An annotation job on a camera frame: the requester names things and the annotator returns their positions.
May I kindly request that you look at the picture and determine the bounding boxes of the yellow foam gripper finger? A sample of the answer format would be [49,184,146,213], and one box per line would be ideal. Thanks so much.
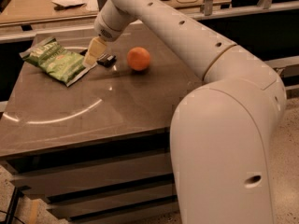
[83,36,107,67]

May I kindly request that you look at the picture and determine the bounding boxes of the black rxbar chocolate bar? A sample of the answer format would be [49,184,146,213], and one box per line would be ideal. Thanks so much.
[97,54,116,68]

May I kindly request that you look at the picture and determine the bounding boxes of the black floor cable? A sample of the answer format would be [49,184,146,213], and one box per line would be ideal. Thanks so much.
[0,209,26,224]

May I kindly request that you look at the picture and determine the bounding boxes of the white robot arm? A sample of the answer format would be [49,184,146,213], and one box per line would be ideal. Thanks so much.
[94,0,286,224]

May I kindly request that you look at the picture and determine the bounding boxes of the white paper sheets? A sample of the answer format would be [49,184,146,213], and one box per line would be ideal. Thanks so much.
[52,0,86,7]

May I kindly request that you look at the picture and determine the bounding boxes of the green jalapeno chip bag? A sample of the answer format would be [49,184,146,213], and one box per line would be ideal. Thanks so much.
[20,37,95,87]

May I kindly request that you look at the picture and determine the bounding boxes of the wooden background desk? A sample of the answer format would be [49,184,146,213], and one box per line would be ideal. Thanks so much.
[0,0,233,29]

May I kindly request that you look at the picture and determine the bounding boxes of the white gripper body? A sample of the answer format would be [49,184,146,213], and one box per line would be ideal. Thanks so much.
[94,15,122,42]

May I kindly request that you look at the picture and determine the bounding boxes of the grey metal rail frame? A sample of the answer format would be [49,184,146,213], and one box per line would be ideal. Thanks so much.
[0,0,299,45]

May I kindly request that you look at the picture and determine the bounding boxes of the grey drawer cabinet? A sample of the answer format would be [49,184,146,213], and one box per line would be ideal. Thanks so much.
[0,23,200,224]

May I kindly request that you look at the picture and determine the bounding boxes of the orange ball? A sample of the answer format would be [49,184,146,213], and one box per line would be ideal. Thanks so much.
[127,47,150,71]

